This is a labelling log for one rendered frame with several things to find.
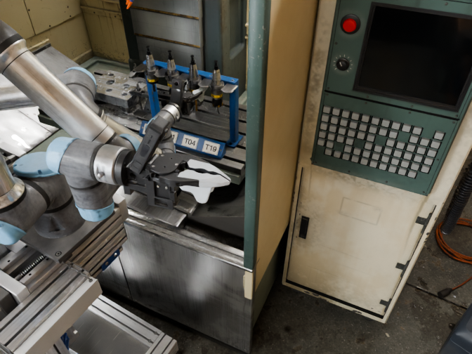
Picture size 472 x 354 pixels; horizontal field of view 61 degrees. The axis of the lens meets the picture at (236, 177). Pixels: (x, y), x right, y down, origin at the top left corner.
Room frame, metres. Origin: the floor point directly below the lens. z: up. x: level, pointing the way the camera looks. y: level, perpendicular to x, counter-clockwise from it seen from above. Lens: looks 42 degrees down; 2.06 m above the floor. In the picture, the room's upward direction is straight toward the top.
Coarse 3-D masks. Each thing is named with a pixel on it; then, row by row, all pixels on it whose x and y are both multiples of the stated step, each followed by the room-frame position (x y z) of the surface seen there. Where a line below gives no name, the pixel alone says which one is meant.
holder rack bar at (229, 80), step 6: (156, 60) 1.75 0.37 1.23; (156, 66) 1.71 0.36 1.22; (162, 66) 1.69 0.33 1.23; (180, 66) 1.69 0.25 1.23; (180, 72) 1.65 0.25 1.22; (186, 72) 1.64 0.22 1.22; (198, 72) 1.63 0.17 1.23; (204, 72) 1.63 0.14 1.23; (210, 72) 1.63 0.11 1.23; (210, 78) 1.59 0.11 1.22; (222, 78) 1.58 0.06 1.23; (228, 78) 1.58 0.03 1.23; (234, 78) 1.58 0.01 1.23; (234, 84) 1.54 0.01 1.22
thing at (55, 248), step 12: (84, 228) 0.78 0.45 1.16; (96, 228) 0.79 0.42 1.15; (24, 240) 0.74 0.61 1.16; (36, 240) 0.74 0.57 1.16; (48, 240) 0.74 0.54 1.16; (60, 240) 0.74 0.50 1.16; (72, 240) 0.74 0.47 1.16; (84, 240) 0.75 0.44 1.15; (24, 252) 0.73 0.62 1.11; (48, 252) 0.70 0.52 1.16; (60, 252) 0.70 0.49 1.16; (12, 264) 0.70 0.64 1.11; (48, 264) 0.70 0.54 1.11; (36, 276) 0.66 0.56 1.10
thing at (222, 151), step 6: (144, 120) 1.65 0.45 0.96; (180, 132) 1.56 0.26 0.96; (186, 132) 1.55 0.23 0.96; (180, 138) 1.54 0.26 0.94; (204, 138) 1.50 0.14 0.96; (174, 144) 1.53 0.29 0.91; (180, 144) 1.52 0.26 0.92; (198, 144) 1.49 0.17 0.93; (222, 144) 1.46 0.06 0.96; (192, 150) 1.49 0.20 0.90; (198, 150) 1.47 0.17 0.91; (222, 150) 1.44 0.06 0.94; (216, 156) 1.43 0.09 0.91; (222, 156) 1.44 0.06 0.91
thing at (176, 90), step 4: (172, 80) 1.48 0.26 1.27; (176, 80) 1.48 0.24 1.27; (180, 80) 1.47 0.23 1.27; (172, 84) 1.47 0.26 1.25; (176, 84) 1.46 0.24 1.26; (180, 84) 1.46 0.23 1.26; (172, 88) 1.46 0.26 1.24; (176, 88) 1.46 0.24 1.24; (180, 88) 1.46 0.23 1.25; (172, 92) 1.46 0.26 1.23; (176, 92) 1.45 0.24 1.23; (180, 92) 1.45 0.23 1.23; (172, 96) 1.45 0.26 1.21; (176, 96) 1.44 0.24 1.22; (180, 96) 1.44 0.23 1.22; (172, 100) 1.44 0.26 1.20; (176, 100) 1.44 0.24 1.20; (180, 100) 1.43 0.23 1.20; (176, 104) 1.43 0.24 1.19; (180, 104) 1.43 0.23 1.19
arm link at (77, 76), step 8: (64, 72) 1.33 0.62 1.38; (72, 72) 1.29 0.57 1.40; (80, 72) 1.30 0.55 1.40; (88, 72) 1.33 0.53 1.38; (64, 80) 1.25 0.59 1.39; (72, 80) 1.23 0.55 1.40; (80, 80) 1.24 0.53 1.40; (88, 80) 1.28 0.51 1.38; (0, 88) 1.23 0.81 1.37; (8, 88) 1.23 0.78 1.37; (16, 88) 1.23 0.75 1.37; (88, 88) 1.23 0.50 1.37; (0, 96) 1.20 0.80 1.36; (8, 96) 1.21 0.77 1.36; (16, 96) 1.21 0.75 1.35; (24, 96) 1.21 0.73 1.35; (0, 104) 1.19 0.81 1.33; (8, 104) 1.20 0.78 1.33; (16, 104) 1.20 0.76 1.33; (24, 104) 1.21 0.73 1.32; (32, 104) 1.21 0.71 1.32
